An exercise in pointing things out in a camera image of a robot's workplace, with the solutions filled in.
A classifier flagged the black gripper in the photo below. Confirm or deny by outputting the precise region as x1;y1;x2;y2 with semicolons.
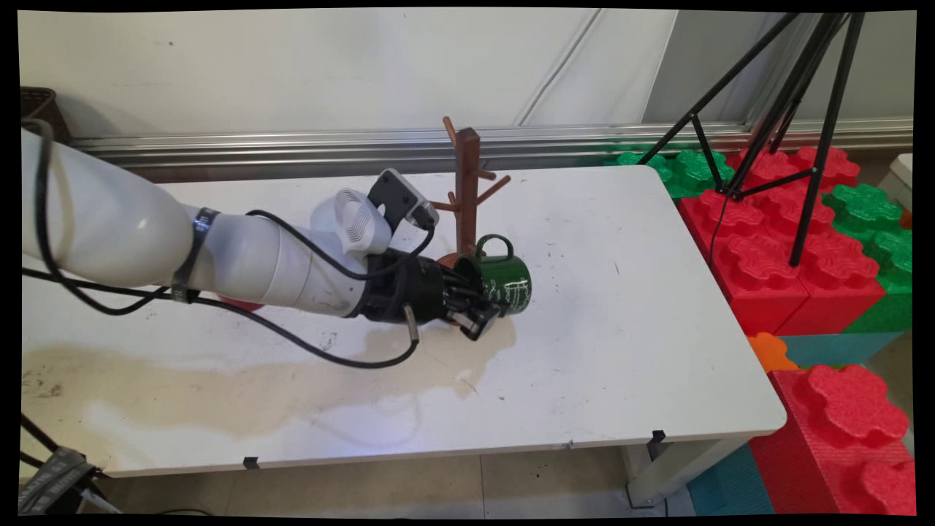
354;251;505;341

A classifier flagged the green enamel mug white print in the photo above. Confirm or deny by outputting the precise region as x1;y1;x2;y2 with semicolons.
454;234;533;316

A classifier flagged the brown wooden mug tree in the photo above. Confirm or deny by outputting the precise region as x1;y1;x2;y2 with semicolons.
431;115;512;271

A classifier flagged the green foam block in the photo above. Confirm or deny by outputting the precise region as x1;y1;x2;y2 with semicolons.
603;142;735;199
822;183;914;335

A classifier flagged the white table leg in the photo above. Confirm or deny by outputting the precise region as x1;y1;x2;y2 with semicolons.
621;437;753;508

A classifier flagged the large red foam block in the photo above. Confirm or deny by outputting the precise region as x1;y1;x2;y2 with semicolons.
678;186;887;338

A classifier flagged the orange foam block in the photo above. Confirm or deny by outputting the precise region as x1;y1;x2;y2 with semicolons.
747;332;801;373

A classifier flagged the teal foam block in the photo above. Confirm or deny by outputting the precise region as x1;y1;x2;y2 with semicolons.
687;444;775;516

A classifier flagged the black tripod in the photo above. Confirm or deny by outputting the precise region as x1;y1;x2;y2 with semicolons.
637;11;866;267

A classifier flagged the white box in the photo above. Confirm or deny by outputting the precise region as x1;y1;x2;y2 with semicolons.
877;153;915;213

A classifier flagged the dark brown woven basket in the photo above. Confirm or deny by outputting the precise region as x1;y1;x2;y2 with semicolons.
20;86;72;145

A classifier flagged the grey wrist camera black bracket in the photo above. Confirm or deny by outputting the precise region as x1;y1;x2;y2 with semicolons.
367;168;440;235

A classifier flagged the black camera cable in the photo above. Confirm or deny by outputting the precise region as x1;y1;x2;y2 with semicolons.
22;121;437;316

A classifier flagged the black gripper cable metal plug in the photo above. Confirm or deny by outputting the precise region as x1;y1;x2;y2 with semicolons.
20;269;422;369

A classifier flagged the aluminium wall rail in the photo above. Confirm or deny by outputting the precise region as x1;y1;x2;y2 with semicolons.
69;119;914;183

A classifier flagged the grey cable strap band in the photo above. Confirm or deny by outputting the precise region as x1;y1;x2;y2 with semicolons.
172;207;221;304

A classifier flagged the thin black floor cable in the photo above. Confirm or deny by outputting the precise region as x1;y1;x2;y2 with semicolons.
20;413;110;483

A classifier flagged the grey printed webbing strap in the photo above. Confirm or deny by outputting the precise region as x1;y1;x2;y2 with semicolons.
20;447;97;514

